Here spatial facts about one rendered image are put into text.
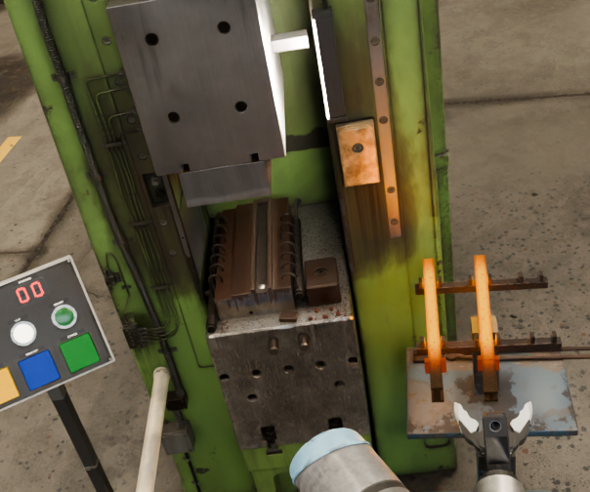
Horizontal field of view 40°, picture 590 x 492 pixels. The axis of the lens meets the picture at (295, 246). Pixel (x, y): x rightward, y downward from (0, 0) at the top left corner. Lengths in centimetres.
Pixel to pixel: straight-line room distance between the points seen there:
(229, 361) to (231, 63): 80
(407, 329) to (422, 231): 34
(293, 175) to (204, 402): 75
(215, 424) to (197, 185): 98
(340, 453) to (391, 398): 144
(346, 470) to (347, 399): 115
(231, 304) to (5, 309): 55
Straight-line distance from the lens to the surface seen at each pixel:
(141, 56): 175
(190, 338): 238
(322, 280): 207
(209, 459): 276
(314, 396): 224
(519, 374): 216
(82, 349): 203
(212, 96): 178
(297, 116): 233
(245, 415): 229
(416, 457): 279
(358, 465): 112
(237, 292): 208
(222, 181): 188
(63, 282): 202
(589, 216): 394
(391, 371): 248
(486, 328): 188
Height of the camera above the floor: 228
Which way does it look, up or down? 36 degrees down
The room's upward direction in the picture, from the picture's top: 11 degrees counter-clockwise
